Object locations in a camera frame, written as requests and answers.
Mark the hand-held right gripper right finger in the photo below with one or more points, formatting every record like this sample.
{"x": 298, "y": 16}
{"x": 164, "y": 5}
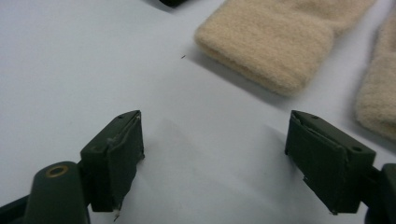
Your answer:
{"x": 327, "y": 168}

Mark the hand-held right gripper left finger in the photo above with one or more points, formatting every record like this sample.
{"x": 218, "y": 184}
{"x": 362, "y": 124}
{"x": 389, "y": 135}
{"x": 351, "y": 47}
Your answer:
{"x": 115, "y": 165}

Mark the dark object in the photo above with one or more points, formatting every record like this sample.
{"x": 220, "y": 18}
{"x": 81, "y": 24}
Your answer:
{"x": 172, "y": 2}

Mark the beige fleece sock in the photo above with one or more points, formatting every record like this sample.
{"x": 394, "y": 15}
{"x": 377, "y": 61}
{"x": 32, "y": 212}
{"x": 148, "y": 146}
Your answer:
{"x": 378, "y": 93}
{"x": 274, "y": 40}

